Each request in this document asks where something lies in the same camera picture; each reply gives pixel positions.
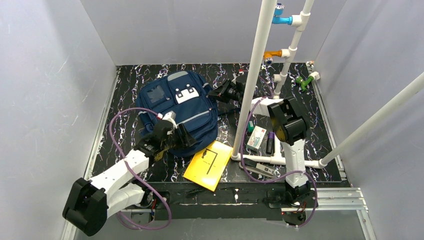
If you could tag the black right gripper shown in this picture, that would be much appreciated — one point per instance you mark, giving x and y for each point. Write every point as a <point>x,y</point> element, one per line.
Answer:
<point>226,91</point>

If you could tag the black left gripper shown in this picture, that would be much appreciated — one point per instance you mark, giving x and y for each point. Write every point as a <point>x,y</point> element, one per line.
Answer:
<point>177,136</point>

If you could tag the yellow notebook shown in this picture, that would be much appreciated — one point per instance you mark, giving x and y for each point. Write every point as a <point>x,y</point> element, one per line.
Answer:
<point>196,170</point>

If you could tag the navy blue student backpack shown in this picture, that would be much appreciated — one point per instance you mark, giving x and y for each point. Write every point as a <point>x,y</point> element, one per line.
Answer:
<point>186,94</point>

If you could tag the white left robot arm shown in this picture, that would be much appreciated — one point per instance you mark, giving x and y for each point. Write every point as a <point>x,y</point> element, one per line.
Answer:
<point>91,202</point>

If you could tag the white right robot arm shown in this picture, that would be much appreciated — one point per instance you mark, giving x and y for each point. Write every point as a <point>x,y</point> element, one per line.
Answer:
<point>290,127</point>

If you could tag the black pen on notebook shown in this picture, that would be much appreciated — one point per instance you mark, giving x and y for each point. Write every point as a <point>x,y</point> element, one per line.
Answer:
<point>208,157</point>

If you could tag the small green eraser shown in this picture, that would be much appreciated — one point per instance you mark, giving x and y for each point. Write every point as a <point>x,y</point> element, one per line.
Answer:
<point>250,127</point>

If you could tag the white rectangular box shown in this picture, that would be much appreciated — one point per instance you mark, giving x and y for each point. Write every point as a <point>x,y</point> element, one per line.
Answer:
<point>256,138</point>

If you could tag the orange pipe valve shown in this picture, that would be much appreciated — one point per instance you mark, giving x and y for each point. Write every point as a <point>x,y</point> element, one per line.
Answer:
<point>268,56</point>

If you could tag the grey stapler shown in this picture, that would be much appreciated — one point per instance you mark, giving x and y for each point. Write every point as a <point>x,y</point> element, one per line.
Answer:
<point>254,167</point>

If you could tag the purple marker pen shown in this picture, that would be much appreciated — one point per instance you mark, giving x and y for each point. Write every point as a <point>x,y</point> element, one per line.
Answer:
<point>270,143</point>

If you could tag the green pipe valve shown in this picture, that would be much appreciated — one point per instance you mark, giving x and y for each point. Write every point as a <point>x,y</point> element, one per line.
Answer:
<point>303,83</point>

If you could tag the blue pipe valve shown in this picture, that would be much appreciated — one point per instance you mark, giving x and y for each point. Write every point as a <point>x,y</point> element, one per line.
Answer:
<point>282,15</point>

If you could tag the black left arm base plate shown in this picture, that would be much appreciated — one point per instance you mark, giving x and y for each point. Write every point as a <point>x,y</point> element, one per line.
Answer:
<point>152,201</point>

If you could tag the white PVC pipe frame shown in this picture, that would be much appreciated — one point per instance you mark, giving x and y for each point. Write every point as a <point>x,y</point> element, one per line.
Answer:
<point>270,13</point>

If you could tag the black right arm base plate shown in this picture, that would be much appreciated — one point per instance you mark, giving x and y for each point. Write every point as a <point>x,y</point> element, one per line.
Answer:
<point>280,198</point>

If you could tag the aluminium rail frame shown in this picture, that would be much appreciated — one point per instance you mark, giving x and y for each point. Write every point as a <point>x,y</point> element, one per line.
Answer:
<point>236,200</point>

